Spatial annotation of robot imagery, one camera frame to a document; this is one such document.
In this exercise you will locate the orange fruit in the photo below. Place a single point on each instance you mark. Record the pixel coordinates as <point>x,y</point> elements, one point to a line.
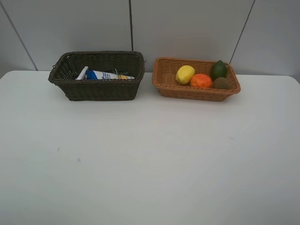
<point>201,81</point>

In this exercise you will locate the white tube blue cap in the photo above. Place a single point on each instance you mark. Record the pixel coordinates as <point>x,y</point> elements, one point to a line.
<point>97,75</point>

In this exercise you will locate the brown kiwi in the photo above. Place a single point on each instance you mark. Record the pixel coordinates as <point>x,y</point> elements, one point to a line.
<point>222,84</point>

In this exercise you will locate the white marker red caps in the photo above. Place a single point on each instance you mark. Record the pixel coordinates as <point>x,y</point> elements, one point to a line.
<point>82,75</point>

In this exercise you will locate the orange wicker basket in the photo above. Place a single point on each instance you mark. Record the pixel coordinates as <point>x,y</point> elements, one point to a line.
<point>164,73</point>

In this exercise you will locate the yellow lemon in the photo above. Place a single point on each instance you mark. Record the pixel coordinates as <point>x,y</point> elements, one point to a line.
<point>185,74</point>

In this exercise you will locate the dark brown wicker basket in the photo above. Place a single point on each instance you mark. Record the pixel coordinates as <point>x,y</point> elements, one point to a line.
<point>69,66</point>

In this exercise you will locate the green lime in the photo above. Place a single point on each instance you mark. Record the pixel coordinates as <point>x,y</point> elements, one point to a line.
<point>219,69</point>

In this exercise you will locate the dark green spray bottle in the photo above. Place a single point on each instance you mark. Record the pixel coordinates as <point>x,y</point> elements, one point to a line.
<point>120,72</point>

